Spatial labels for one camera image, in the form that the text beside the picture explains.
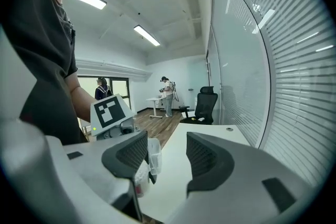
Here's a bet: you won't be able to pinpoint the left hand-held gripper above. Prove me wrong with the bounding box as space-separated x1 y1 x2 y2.
90 93 159 185

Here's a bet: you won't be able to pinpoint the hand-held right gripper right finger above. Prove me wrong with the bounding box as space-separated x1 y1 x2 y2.
167 131 313 224

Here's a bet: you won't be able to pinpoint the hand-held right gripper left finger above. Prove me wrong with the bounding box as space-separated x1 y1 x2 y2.
62 130 149 221

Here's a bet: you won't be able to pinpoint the person's left forearm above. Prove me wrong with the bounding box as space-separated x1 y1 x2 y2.
65 75 98 122

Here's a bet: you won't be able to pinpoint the black framed window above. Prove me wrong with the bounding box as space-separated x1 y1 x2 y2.
77 75 131 115

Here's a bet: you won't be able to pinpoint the white standing table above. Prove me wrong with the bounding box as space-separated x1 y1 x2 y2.
145 96 169 120

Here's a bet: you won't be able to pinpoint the black mesh office chair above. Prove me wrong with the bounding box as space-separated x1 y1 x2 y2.
179 86 219 125

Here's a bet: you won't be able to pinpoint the frosted glass partition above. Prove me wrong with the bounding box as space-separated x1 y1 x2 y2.
206 0 274 148

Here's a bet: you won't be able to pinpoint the person's black t-shirt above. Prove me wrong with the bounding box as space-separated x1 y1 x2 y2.
4 0 89 145

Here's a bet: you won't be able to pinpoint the horizontal window blinds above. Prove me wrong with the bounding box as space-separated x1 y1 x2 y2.
209 0 336 187

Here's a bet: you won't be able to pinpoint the rectangular ceiling light panel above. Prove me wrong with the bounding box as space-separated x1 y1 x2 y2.
133 24 162 47
65 0 108 10

